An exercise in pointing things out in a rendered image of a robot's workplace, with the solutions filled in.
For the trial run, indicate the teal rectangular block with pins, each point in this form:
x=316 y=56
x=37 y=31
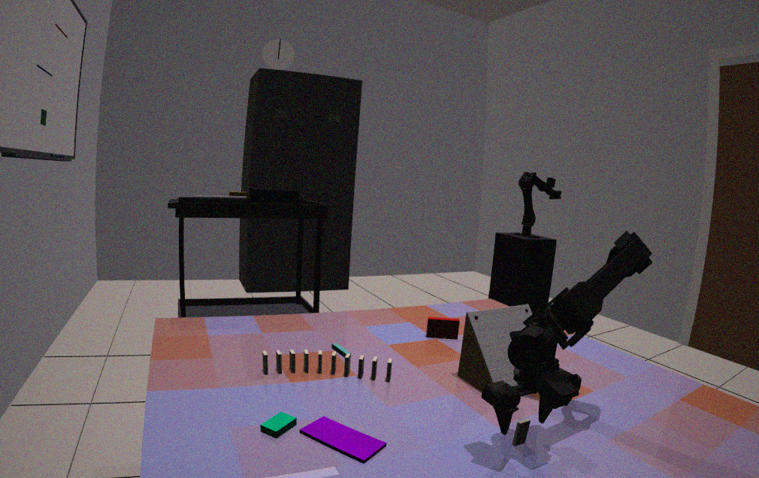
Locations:
x=338 y=348

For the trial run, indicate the green rectangular block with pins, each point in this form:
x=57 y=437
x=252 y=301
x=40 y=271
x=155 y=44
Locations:
x=278 y=425

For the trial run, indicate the purple flat rectangular block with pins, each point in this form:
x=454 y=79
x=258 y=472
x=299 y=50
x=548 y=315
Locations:
x=347 y=441

